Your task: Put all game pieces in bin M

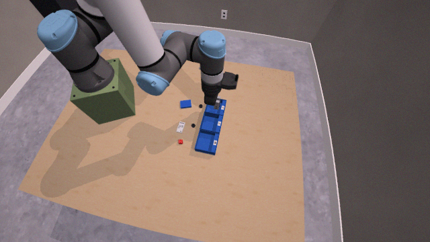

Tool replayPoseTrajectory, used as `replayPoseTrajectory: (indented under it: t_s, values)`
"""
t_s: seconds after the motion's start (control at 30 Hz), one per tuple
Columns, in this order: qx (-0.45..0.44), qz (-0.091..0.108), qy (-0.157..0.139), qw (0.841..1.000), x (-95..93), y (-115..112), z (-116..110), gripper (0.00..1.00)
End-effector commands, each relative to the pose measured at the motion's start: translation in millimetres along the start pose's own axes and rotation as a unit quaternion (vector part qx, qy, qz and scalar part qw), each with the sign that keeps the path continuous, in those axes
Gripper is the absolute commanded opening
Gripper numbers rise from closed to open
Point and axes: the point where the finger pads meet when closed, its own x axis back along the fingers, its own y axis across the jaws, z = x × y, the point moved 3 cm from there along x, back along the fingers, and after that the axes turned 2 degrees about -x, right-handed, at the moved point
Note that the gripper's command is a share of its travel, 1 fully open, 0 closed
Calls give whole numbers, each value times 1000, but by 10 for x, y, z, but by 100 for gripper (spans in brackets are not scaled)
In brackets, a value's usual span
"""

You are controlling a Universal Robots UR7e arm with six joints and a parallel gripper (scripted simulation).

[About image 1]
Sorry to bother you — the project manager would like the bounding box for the white domino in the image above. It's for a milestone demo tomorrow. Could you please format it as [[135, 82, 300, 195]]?
[[176, 122, 185, 133]]

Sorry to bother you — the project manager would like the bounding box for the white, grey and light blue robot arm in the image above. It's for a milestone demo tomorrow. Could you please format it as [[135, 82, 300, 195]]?
[[37, 0, 226, 96]]

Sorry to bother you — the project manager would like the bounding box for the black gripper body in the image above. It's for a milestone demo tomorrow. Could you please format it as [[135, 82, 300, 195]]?
[[201, 69, 239, 106]]

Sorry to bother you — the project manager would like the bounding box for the blue three-compartment bin rack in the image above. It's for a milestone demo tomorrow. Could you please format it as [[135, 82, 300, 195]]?
[[194, 99, 226, 155]]

